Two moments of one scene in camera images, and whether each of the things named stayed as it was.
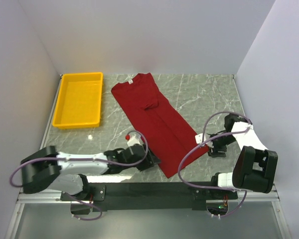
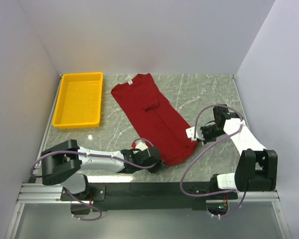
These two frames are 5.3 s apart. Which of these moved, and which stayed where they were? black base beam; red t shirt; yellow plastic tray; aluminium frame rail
Moved: red t shirt
Stayed: yellow plastic tray; aluminium frame rail; black base beam
